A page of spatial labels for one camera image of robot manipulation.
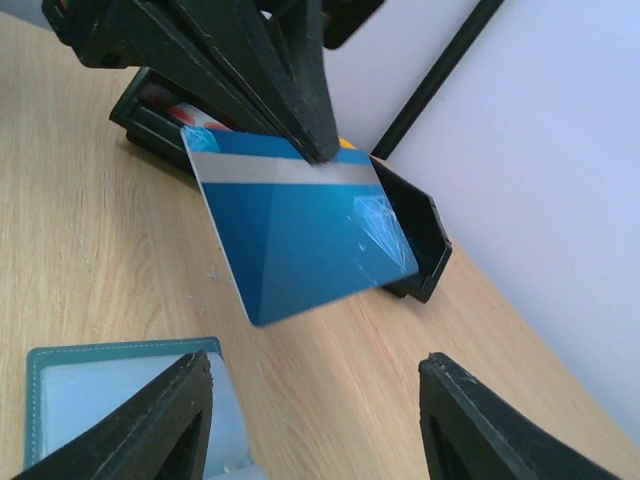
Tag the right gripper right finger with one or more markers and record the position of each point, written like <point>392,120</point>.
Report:
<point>469,432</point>

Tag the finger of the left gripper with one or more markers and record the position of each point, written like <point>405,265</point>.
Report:
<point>219,51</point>
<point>304,109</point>

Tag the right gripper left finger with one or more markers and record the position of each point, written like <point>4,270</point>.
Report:
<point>161,432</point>

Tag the red white card stack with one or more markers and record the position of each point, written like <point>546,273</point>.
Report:
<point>184,112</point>

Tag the black bin with red cards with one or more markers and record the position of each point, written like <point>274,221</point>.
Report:
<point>149,128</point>

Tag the black bin with blue cards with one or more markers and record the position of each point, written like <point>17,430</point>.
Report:
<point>420,221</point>

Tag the yellow bin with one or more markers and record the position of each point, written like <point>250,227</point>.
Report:
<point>346,144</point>

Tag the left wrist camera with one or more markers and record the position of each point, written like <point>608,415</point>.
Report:
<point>342,18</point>

